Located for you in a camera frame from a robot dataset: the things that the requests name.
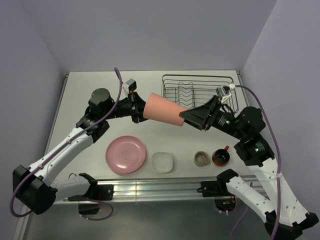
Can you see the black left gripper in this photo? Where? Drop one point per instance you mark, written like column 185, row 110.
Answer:
column 139, row 106

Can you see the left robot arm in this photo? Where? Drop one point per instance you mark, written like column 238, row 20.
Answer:
column 36, row 185

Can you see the orange and black mug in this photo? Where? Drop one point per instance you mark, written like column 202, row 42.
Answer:
column 221, row 156

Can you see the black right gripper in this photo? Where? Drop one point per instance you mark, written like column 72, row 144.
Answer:
column 196, row 115

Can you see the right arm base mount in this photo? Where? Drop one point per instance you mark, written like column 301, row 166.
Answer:
column 217, row 190

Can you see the speckled ceramic ramekin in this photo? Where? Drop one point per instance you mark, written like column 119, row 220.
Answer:
column 201, row 158

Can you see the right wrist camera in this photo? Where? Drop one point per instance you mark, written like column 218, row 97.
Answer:
column 224, row 92

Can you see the pink plate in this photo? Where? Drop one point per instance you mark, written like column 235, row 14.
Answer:
column 125, row 154

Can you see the aluminium table rail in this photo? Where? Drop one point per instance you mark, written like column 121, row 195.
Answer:
column 150, row 190

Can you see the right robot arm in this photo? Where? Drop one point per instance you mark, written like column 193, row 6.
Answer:
column 280, row 210

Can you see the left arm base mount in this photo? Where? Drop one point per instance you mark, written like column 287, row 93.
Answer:
column 94, row 200

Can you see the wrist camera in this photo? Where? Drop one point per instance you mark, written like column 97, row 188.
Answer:
column 224, row 92
column 129, row 86

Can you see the white and green bowl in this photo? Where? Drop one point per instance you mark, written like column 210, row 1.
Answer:
column 162, row 162

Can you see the wire dish rack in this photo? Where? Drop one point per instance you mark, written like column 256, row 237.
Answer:
column 190, row 90

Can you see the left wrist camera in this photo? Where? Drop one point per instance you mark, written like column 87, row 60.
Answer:
column 129, row 86

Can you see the pink plastic cup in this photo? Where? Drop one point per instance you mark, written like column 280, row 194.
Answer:
column 162, row 110

